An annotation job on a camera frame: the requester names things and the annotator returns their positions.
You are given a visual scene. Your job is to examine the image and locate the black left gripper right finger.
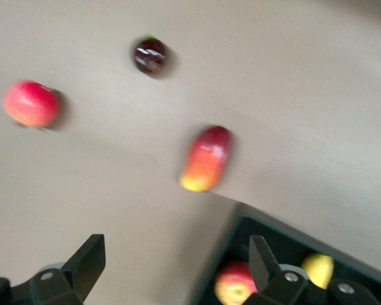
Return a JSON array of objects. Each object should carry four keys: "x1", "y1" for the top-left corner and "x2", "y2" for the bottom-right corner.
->
[{"x1": 241, "y1": 235, "x2": 381, "y2": 305}]

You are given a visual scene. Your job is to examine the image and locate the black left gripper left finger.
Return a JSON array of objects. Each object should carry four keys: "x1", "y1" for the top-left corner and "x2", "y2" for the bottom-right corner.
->
[{"x1": 0, "y1": 234, "x2": 106, "y2": 305}]

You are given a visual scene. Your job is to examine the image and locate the black plastic box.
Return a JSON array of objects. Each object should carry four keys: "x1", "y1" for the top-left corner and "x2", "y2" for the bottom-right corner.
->
[{"x1": 190, "y1": 211, "x2": 381, "y2": 305}]

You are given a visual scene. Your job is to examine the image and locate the red yellow apple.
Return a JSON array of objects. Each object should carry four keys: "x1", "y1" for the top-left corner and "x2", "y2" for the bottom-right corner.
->
[{"x1": 214, "y1": 260, "x2": 258, "y2": 305}]

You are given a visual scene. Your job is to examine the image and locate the yellow banana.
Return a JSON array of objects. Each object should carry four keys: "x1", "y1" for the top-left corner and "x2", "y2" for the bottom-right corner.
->
[{"x1": 300, "y1": 253, "x2": 335, "y2": 290}]

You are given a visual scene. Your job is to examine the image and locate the red yellow mango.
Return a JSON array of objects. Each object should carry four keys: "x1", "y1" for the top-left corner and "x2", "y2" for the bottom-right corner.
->
[{"x1": 179, "y1": 125, "x2": 234, "y2": 193}]

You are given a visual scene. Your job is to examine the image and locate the brown table cover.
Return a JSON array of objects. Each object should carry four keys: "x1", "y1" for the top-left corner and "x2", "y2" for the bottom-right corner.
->
[{"x1": 0, "y1": 0, "x2": 381, "y2": 305}]

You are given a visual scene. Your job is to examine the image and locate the red pomegranate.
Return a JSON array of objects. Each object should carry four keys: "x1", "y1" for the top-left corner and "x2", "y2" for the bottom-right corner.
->
[{"x1": 2, "y1": 79, "x2": 62, "y2": 129}]

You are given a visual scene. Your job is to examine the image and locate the dark purple mangosteen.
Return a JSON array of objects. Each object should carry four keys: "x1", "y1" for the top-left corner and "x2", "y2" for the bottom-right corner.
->
[{"x1": 131, "y1": 34, "x2": 174, "y2": 79}]

